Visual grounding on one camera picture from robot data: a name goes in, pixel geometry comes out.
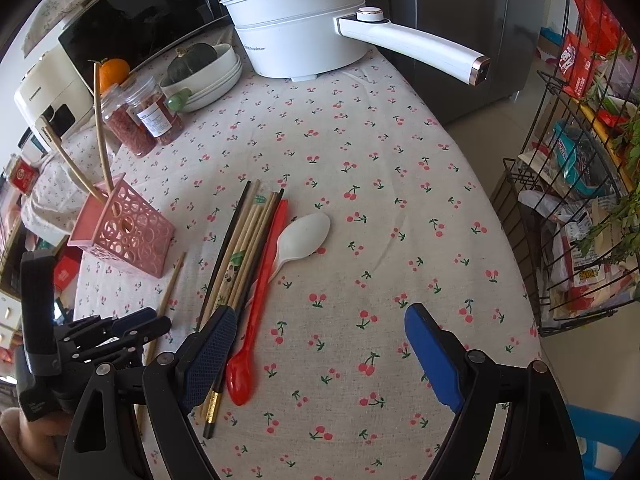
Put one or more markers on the grey refrigerator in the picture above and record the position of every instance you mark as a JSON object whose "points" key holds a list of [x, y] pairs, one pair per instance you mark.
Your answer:
{"points": [[450, 10]]}

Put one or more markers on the pink perforated utensil basket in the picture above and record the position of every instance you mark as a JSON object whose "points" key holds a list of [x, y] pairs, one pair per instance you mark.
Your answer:
{"points": [[135, 235]]}

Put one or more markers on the dark green kabocha squash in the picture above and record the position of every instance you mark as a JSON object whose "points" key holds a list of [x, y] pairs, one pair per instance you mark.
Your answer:
{"points": [[190, 65]]}

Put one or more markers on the black microwave oven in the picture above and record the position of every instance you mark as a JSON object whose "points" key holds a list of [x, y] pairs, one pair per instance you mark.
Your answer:
{"points": [[140, 15]]}

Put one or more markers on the green leafy plant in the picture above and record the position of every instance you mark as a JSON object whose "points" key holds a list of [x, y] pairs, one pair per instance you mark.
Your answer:
{"points": [[615, 220]]}

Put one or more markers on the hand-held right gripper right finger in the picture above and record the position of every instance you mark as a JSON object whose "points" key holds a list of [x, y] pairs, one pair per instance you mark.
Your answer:
{"points": [[430, 360]]}

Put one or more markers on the cherry print tablecloth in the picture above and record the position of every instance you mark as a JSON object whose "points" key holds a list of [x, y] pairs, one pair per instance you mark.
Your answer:
{"points": [[375, 210]]}

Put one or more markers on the cream white kitchen appliance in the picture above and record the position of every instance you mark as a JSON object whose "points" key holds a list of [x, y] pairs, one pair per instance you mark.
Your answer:
{"points": [[45, 90]]}

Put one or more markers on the red plastic spoon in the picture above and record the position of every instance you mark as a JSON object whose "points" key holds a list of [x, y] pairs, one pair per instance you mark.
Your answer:
{"points": [[240, 380]]}

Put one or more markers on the red tin box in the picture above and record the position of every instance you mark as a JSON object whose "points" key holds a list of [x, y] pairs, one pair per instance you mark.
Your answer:
{"points": [[22, 175]]}

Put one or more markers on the thin black chopstick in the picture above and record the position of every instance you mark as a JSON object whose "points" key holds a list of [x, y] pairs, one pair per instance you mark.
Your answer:
{"points": [[230, 232]]}

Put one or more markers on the blue plastic stool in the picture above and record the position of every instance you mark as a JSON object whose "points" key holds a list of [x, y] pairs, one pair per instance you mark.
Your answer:
{"points": [[600, 440]]}

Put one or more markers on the teal plastic item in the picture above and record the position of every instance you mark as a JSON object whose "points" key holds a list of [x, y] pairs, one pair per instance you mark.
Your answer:
{"points": [[550, 40]]}

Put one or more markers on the blue snack packet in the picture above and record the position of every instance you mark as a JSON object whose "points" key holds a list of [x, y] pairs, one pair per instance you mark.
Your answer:
{"points": [[575, 150]]}

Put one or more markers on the small green fruit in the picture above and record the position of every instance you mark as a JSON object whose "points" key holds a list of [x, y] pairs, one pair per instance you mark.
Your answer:
{"points": [[179, 101]]}

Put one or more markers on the clear jar of red grains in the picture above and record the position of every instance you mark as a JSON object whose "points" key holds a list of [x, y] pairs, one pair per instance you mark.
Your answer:
{"points": [[130, 132]]}

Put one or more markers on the person's left hand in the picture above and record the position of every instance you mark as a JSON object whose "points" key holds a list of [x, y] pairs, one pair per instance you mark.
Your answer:
{"points": [[35, 445]]}

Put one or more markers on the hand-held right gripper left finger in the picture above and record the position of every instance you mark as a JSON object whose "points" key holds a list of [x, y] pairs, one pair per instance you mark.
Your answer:
{"points": [[215, 355]]}

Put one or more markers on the red snack packet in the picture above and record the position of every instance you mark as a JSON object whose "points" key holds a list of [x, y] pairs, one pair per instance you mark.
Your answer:
{"points": [[575, 65]]}

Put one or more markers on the white plate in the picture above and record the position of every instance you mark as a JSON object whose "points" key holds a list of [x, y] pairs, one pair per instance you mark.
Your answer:
{"points": [[220, 99], [227, 82]]}

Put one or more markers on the white plastic spoon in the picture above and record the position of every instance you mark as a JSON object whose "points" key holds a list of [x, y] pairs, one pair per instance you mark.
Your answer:
{"points": [[305, 235]]}

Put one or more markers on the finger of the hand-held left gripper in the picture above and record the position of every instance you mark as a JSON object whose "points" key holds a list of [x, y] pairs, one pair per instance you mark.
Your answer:
{"points": [[150, 332], [132, 321]]}

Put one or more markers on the orange fruit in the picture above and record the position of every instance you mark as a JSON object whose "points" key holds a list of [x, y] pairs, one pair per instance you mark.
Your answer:
{"points": [[115, 72]]}

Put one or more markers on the labelled clear jar red contents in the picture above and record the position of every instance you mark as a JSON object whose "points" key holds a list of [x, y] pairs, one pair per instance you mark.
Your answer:
{"points": [[160, 120]]}

